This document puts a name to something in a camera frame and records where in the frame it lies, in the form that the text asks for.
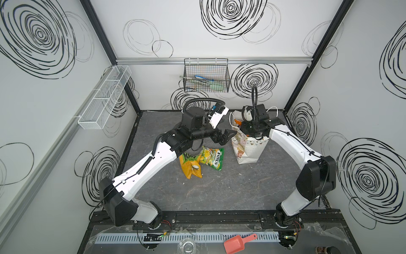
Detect white patterned paper bag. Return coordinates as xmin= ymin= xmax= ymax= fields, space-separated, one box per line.
xmin=229 ymin=111 xmax=270 ymax=165

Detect green Fox's candy bag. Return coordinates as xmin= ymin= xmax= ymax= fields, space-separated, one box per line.
xmin=199 ymin=147 xmax=225 ymax=171

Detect yellow snack bag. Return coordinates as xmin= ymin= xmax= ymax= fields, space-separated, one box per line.
xmin=179 ymin=152 xmax=203 ymax=179

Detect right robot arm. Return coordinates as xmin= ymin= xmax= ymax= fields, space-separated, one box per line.
xmin=241 ymin=85 xmax=337 ymax=228

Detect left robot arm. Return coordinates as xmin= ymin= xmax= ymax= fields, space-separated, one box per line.
xmin=99 ymin=98 xmax=237 ymax=229

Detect blue green tools in basket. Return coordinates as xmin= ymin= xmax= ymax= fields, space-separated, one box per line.
xmin=181 ymin=75 xmax=225 ymax=92

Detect pink plastic scoop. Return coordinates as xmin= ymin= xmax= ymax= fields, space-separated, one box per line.
xmin=224 ymin=234 xmax=258 ymax=254

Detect clear glass bowl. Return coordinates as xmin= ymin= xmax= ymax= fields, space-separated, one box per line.
xmin=178 ymin=238 xmax=197 ymax=254

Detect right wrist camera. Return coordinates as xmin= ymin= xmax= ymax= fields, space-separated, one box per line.
xmin=242 ymin=106 xmax=254 ymax=122

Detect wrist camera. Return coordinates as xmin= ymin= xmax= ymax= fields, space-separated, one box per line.
xmin=208 ymin=106 xmax=229 ymax=129
xmin=242 ymin=106 xmax=254 ymax=122

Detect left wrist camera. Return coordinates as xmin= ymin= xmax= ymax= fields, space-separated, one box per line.
xmin=208 ymin=106 xmax=229 ymax=129

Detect black wire wall basket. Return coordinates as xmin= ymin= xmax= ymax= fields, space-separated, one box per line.
xmin=181 ymin=58 xmax=230 ymax=93

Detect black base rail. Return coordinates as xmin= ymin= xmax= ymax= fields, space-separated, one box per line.
xmin=91 ymin=209 xmax=345 ymax=226

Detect clear plastic wall shelf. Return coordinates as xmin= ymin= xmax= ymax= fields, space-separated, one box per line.
xmin=78 ymin=65 xmax=131 ymax=130

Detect white cable duct strip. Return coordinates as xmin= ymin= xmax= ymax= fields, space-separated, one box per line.
xmin=94 ymin=231 xmax=281 ymax=245

